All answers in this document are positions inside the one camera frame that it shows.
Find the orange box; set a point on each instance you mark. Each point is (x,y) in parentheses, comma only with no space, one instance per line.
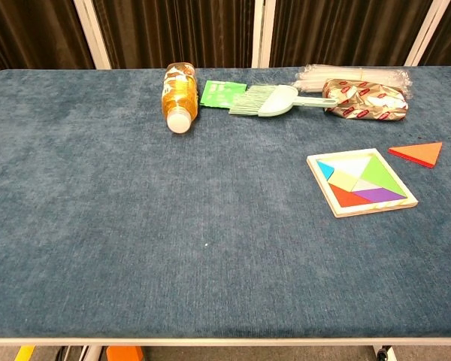
(124,354)

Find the bundle of clear wrapped straws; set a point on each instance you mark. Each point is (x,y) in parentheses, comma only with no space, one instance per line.
(323,77)

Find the gold red snack bag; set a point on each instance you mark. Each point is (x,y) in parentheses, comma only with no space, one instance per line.
(364,99)

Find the blue triangle puzzle piece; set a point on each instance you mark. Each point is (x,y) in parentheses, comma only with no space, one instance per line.
(324,170)

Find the yellow square puzzle piece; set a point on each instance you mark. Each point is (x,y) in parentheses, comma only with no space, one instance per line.
(345,180)

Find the green sachet packet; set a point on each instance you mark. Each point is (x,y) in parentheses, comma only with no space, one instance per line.
(218,92)

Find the white partition post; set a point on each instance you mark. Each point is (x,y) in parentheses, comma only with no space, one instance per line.
(263,34)
(94,37)
(425,37)

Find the red triangular puzzle piece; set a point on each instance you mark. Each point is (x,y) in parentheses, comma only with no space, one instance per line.
(347,198)

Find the long grey metal rail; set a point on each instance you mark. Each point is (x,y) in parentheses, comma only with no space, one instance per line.
(225,341)

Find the wooden tangram puzzle tray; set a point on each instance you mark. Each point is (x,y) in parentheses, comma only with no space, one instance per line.
(347,165)

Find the mint green plastic brush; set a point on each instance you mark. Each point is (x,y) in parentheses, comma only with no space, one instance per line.
(276,101)

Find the pink puzzle piece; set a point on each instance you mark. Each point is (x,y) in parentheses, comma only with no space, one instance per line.
(367,185)

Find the blue table cloth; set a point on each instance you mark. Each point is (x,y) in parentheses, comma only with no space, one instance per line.
(135,207)

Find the amber tea plastic bottle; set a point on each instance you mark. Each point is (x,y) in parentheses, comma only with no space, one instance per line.
(178,94)

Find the orange tangram triangle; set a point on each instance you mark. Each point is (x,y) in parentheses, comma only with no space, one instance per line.
(421,152)

